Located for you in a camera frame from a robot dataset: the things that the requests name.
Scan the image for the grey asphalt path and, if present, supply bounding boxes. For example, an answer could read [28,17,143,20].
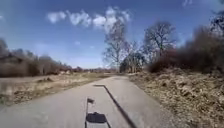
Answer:
[0,75,178,128]

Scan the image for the broad bare tree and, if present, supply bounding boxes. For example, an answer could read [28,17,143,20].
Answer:
[142,21,178,64]

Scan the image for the wood of bare trees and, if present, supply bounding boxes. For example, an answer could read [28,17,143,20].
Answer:
[0,38,118,78]

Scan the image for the dry grass slope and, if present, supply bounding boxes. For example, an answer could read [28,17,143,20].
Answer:
[128,68,224,128]

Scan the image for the tall pale bare tree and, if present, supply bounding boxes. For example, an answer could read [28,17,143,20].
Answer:
[102,19,129,73]

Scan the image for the dry grass field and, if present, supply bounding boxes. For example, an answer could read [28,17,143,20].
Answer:
[0,72,118,107]

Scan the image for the brown bare bushes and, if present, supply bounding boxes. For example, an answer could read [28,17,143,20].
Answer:
[148,26,224,75]

